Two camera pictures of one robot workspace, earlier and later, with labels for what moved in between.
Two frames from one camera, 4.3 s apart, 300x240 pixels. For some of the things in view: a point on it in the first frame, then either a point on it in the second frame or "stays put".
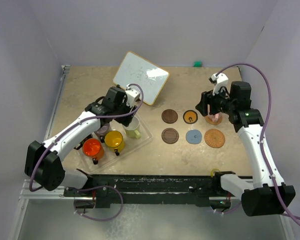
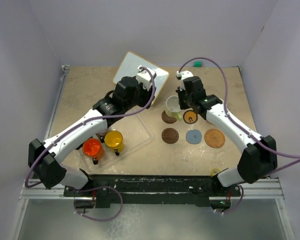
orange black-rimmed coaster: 190,117 stays put
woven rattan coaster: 214,138 stays put
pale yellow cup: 133,130 → 172,107
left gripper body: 124,109 → 144,95
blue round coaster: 193,136 stays put
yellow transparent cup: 114,140 stays put
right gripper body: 219,103 → 184,101
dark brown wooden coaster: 169,116 stays put
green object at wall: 196,64 stays put
